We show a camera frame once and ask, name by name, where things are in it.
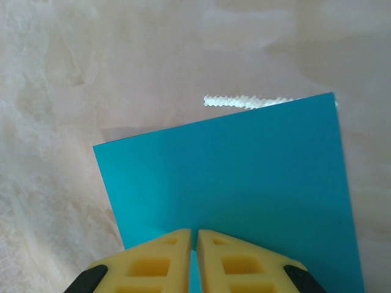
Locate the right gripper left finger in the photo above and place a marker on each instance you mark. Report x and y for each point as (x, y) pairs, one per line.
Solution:
(146, 265)

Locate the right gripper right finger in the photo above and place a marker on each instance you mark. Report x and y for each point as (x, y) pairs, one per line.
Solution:
(244, 268)

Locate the blue cloth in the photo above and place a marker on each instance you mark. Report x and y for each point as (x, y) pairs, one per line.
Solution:
(229, 171)

